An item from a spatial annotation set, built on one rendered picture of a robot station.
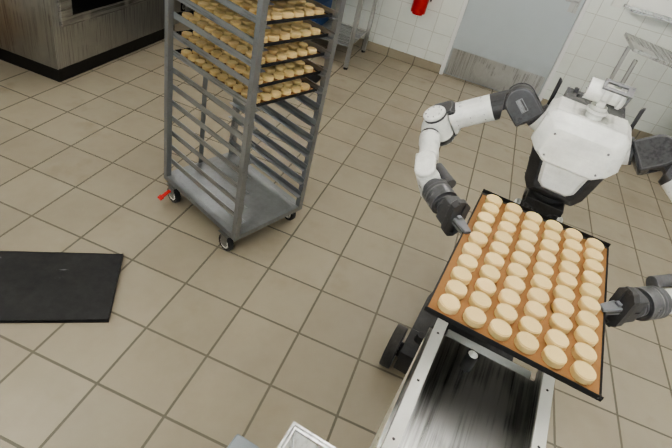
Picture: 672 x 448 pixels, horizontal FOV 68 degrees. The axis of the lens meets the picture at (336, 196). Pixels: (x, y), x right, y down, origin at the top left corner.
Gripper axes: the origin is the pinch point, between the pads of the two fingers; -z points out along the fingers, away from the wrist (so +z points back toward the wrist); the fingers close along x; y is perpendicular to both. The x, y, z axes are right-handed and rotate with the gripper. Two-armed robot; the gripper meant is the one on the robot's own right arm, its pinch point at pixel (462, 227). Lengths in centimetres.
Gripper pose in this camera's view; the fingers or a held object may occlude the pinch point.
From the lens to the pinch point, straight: 146.9
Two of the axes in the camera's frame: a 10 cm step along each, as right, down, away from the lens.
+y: 9.3, -0.2, 3.6
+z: -3.0, -6.2, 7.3
